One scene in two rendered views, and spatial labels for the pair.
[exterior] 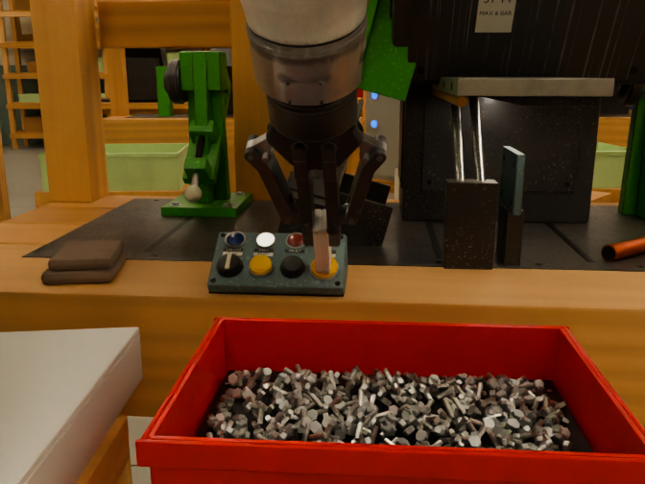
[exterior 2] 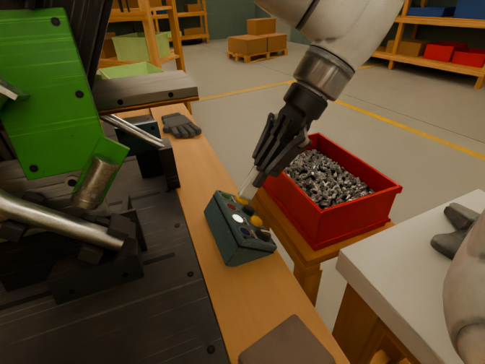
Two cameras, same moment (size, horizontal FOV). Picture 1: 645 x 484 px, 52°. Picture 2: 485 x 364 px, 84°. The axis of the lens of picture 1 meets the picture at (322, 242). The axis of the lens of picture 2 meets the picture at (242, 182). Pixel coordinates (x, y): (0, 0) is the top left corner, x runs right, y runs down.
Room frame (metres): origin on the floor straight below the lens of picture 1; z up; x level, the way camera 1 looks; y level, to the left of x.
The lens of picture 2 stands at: (0.87, 0.40, 1.28)
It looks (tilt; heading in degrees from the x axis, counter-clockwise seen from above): 35 degrees down; 246
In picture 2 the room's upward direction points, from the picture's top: 3 degrees counter-clockwise
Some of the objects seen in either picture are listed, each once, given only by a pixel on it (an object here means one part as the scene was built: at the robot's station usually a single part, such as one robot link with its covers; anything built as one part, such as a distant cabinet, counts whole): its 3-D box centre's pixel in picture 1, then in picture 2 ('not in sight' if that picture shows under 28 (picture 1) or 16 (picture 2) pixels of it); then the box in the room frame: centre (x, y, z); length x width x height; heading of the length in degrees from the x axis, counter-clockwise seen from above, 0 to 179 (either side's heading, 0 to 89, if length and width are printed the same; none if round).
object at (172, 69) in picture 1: (175, 82); not in sight; (1.17, 0.25, 1.12); 0.07 x 0.03 x 0.08; 175
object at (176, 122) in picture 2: not in sight; (177, 126); (0.70, -0.49, 0.91); 0.20 x 0.11 x 0.03; 95
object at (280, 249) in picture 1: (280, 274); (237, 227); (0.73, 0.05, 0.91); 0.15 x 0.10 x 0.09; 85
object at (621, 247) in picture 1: (629, 248); not in sight; (0.84, -0.40, 0.91); 0.09 x 0.02 x 0.02; 124
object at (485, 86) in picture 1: (500, 88); (96, 97); (0.90, -0.24, 1.11); 0.39 x 0.16 x 0.03; 175
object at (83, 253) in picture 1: (85, 260); (288, 363); (0.77, 0.29, 0.91); 0.10 x 0.08 x 0.03; 6
